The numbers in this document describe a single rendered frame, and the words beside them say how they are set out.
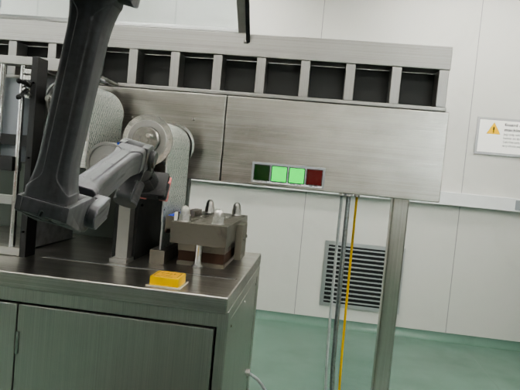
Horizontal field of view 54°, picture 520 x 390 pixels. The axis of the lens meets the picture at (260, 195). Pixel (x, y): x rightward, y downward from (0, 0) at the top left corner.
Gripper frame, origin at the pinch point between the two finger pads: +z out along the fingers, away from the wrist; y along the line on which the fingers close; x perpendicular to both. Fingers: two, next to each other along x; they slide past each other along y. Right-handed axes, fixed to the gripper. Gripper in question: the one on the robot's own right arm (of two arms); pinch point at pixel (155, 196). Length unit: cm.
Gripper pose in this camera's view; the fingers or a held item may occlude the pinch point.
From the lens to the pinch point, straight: 143.2
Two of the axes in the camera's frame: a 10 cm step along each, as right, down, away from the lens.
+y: 9.9, 1.2, -1.3
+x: 1.6, -9.0, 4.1
